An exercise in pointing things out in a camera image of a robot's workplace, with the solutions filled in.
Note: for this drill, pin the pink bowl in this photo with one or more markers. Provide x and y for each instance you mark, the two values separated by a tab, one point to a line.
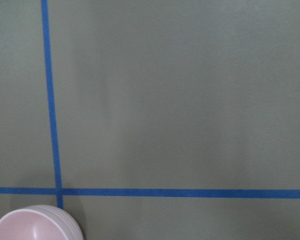
39	222

